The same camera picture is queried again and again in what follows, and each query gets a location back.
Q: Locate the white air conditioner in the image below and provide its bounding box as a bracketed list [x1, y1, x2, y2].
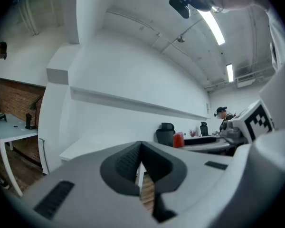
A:
[236, 78, 255, 88]

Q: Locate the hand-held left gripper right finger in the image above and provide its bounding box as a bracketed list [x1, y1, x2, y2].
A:
[141, 141, 239, 228]

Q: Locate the short ceiling light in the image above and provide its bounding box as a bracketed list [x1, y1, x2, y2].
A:
[226, 63, 234, 83]

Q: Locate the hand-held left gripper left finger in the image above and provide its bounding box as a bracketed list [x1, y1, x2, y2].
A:
[16, 141, 157, 228]

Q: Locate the white side desk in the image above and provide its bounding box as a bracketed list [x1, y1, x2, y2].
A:
[0, 112, 39, 198]

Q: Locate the small red block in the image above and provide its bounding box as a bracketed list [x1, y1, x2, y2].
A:
[173, 132, 185, 149]

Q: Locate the black desk lamp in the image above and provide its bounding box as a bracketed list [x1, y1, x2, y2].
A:
[28, 95, 43, 130]

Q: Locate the long ceiling light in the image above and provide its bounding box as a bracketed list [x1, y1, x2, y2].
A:
[197, 9, 226, 46]

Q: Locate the black office chair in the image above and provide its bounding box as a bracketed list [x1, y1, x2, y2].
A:
[155, 122, 176, 148]
[199, 121, 209, 137]

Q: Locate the black head-worn camera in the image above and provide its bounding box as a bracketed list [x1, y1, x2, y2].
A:
[169, 0, 191, 19]

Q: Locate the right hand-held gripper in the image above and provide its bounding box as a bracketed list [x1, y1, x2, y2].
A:
[220, 99, 276, 149]

